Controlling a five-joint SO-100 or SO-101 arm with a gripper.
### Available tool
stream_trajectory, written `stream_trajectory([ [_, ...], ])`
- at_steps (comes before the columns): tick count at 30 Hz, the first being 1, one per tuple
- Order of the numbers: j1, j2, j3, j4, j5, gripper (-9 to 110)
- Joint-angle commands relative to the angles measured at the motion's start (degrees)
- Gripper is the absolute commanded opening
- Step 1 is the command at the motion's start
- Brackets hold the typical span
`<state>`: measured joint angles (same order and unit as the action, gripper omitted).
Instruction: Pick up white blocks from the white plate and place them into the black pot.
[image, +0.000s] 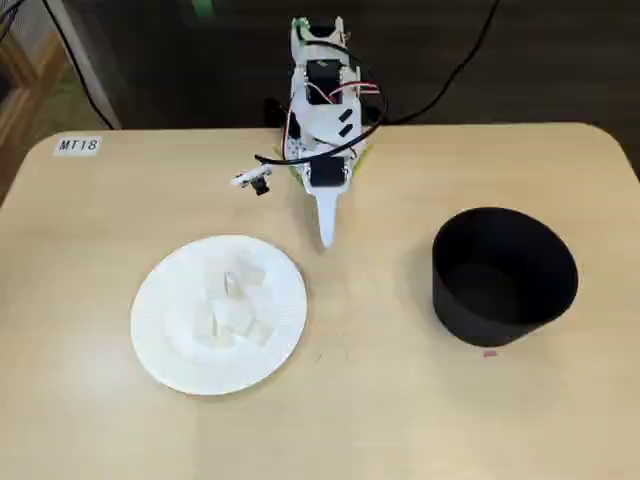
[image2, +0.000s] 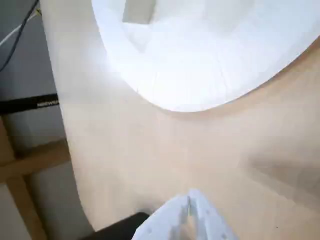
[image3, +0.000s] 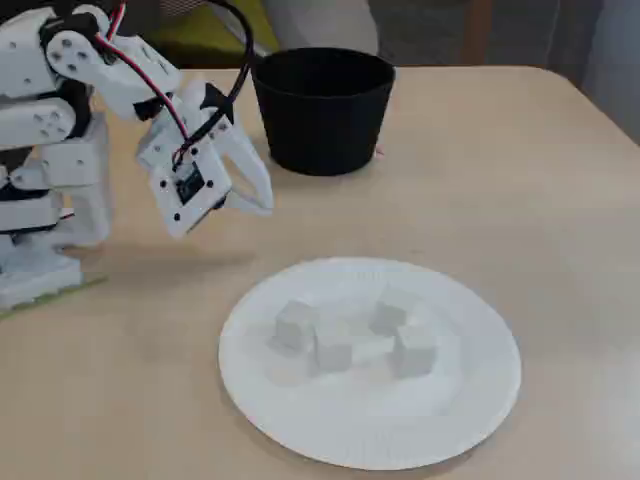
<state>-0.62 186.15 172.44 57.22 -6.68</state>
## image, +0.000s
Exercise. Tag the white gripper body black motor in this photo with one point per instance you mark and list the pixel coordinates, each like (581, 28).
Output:
(327, 174)

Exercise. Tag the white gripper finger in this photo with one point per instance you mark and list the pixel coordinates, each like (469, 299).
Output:
(328, 220)

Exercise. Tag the white foam block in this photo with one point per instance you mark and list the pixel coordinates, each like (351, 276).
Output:
(239, 322)
(251, 273)
(218, 267)
(232, 287)
(262, 334)
(205, 322)

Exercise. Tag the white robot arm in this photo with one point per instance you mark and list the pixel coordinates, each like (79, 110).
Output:
(325, 120)

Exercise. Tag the black round pot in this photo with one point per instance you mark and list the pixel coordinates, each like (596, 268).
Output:
(500, 310)

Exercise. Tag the white paper plate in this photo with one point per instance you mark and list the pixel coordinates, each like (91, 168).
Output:
(165, 350)

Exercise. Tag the small pink sticker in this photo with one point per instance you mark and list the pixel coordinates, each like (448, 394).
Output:
(490, 354)

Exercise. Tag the white label MT18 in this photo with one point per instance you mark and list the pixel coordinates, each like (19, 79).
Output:
(77, 145)

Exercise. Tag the wrist camera on white mount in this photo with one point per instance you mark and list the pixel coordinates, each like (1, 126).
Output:
(248, 176)

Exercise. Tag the white metal post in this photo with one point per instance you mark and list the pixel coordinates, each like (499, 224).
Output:
(101, 95)

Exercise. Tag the wooden shelf frame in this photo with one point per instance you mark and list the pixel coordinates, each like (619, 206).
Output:
(30, 75)

